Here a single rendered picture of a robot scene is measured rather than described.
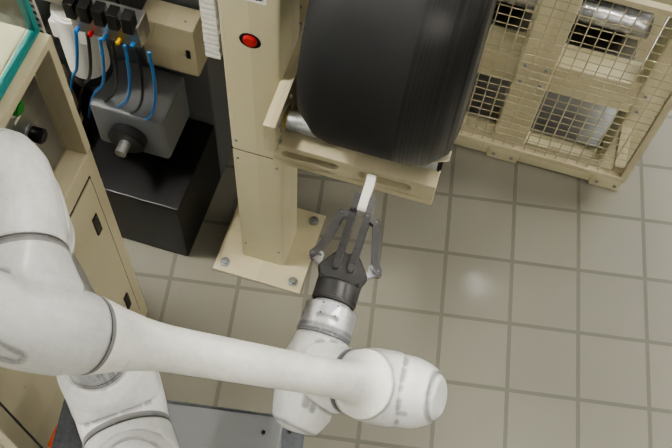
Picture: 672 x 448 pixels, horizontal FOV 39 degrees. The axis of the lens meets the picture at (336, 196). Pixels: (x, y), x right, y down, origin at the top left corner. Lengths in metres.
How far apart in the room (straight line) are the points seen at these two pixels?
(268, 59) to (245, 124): 0.28
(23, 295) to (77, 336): 0.08
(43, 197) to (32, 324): 0.17
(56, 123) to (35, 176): 0.74
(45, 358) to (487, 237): 1.99
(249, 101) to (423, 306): 0.98
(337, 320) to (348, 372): 0.20
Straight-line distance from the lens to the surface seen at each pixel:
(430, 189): 2.00
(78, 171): 2.00
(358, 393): 1.37
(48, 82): 1.82
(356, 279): 1.59
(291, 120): 1.99
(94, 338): 1.16
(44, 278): 1.13
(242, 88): 2.08
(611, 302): 2.95
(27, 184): 1.19
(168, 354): 1.27
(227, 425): 1.90
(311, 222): 2.88
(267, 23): 1.87
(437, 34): 1.55
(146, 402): 1.70
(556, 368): 2.82
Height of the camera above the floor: 2.59
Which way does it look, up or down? 61 degrees down
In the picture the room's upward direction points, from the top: 5 degrees clockwise
